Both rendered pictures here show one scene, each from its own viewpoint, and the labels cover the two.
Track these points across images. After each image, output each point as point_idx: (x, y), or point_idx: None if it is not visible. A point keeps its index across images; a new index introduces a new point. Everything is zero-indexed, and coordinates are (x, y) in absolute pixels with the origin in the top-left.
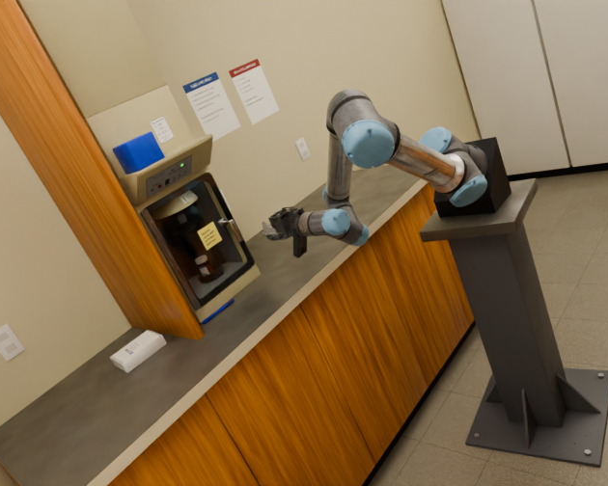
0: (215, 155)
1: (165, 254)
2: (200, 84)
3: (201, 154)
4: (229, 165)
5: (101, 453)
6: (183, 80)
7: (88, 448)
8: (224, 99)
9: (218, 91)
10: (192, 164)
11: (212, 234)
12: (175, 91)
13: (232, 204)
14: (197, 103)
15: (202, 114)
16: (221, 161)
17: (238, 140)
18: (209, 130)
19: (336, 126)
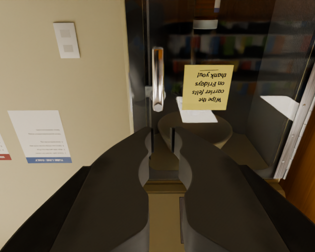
0: (54, 95)
1: (312, 109)
2: (51, 159)
3: (159, 229)
4: (38, 78)
5: None
6: (68, 166)
7: None
8: (24, 140)
9: (30, 148)
10: (177, 216)
11: (198, 87)
12: (81, 161)
13: (48, 28)
14: (60, 146)
15: (58, 137)
16: (48, 86)
17: (14, 98)
18: (53, 121)
19: None
